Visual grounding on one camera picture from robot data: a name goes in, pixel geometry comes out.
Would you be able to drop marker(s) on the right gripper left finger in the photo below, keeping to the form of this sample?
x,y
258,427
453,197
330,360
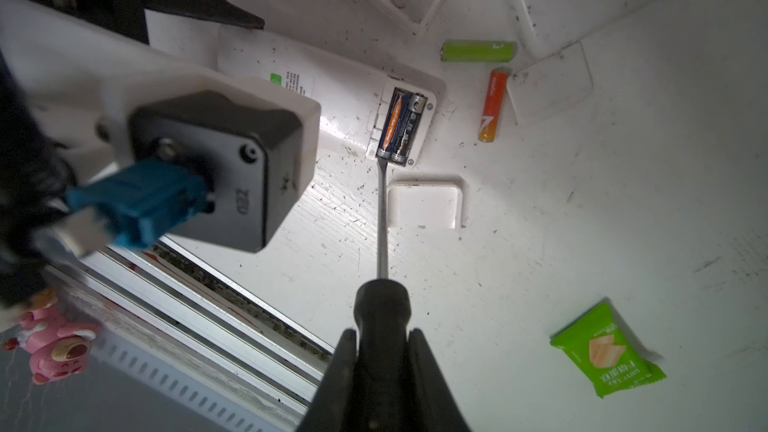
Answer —
x,y
329,407

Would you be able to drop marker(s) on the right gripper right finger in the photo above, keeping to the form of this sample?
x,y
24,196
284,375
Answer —
x,y
433,405

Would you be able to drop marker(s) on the black yellow screwdriver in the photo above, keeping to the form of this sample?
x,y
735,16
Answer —
x,y
382,311

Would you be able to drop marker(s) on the white battery cover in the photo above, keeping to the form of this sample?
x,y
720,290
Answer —
x,y
424,205
550,86

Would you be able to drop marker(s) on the blue orange battery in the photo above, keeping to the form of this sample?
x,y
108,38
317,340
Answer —
x,y
397,108

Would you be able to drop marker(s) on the dark silver battery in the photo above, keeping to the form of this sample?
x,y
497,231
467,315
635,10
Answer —
x,y
407,128

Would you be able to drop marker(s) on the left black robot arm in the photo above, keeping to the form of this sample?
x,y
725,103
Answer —
x,y
32,172

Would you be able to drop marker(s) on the green snack packet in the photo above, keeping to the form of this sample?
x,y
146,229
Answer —
x,y
600,349

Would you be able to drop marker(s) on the pink plush toy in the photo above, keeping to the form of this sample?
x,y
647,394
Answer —
x,y
59,347

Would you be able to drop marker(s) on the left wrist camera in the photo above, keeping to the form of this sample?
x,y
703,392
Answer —
x,y
157,146

